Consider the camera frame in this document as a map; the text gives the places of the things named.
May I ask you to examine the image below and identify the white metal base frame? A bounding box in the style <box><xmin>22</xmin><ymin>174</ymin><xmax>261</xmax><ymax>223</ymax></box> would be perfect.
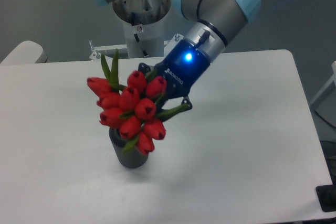
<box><xmin>89</xmin><ymin>33</ymin><xmax>184</xmax><ymax>61</ymax></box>

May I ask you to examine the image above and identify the white furniture frame right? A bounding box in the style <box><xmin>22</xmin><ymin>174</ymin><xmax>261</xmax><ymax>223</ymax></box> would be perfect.
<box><xmin>309</xmin><ymin>61</ymin><xmax>335</xmax><ymax>110</ymax></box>

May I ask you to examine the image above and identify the black box at table edge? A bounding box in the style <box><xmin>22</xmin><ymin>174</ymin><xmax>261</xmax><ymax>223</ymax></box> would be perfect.
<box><xmin>316</xmin><ymin>185</ymin><xmax>335</xmax><ymax>212</ymax></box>

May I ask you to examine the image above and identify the white chair armrest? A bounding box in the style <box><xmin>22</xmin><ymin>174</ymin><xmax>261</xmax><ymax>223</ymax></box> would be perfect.
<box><xmin>1</xmin><ymin>40</ymin><xmax>48</xmax><ymax>66</ymax></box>

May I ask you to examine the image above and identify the black cable on pedestal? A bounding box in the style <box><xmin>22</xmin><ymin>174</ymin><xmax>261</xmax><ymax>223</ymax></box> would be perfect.
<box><xmin>133</xmin><ymin>33</ymin><xmax>150</xmax><ymax>58</ymax></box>

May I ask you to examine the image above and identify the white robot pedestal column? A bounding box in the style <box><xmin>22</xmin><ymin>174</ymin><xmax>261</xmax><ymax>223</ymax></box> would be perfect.
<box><xmin>112</xmin><ymin>0</ymin><xmax>171</xmax><ymax>55</ymax></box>

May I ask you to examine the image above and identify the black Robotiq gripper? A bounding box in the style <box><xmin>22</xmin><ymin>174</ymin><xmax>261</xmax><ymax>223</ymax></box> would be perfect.
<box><xmin>138</xmin><ymin>40</ymin><xmax>210</xmax><ymax>115</ymax></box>

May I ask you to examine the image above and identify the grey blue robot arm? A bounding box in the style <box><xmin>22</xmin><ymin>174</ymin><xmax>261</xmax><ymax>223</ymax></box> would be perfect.
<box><xmin>94</xmin><ymin>0</ymin><xmax>261</xmax><ymax>119</ymax></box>

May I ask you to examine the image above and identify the red tulip bouquet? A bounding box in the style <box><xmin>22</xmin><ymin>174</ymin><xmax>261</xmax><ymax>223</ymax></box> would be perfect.
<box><xmin>87</xmin><ymin>52</ymin><xmax>175</xmax><ymax>155</ymax></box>

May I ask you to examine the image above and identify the dark grey ribbed vase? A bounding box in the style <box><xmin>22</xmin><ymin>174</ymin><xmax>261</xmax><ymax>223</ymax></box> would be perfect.
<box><xmin>109</xmin><ymin>128</ymin><xmax>149</xmax><ymax>169</ymax></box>

